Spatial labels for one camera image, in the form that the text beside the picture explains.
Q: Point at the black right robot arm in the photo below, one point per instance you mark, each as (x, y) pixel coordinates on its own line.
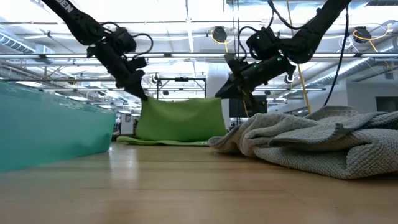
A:
(311, 34)

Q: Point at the bright green microfiber towel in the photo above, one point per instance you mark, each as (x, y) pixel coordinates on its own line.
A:
(180, 119)

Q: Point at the dark wall panel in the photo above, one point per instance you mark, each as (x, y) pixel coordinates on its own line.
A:
(387, 104)

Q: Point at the black wall monitor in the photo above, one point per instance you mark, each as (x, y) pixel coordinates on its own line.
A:
(262, 105)

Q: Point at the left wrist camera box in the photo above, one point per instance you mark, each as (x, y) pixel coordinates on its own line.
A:
(137, 63)

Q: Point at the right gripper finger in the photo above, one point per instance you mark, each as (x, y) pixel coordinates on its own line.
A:
(231, 90)
(252, 101)

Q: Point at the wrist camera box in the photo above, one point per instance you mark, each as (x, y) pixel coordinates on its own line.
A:
(137, 63)
(237, 67)

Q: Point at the long ceiling light bar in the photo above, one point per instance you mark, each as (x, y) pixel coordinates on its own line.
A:
(186, 55)

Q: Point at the white pillar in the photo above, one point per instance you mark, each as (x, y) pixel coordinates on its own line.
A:
(217, 84)

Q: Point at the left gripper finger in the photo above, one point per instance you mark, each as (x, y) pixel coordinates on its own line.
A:
(133, 87)
(141, 84)

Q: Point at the black background rig frame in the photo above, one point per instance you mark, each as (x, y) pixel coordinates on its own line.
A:
(181, 79)

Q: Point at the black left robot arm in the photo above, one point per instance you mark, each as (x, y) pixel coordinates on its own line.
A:
(77, 21)

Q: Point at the grey waffle microfiber towel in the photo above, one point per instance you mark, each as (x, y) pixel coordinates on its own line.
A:
(311, 155)

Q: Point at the silver air duct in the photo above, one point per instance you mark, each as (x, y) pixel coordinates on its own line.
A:
(15, 43)
(348, 70)

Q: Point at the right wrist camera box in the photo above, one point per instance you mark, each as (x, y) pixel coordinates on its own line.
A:
(237, 67)

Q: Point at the teal translucent plastic bin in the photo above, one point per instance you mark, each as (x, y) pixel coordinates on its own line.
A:
(46, 133)

